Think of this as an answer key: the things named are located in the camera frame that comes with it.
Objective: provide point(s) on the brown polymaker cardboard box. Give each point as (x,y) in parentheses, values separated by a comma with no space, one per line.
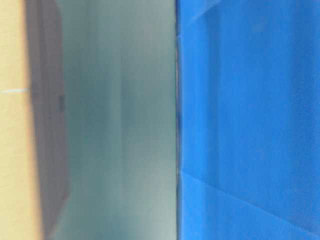
(34,179)

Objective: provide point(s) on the blue table cloth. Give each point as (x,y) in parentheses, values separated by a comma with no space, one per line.
(249,119)

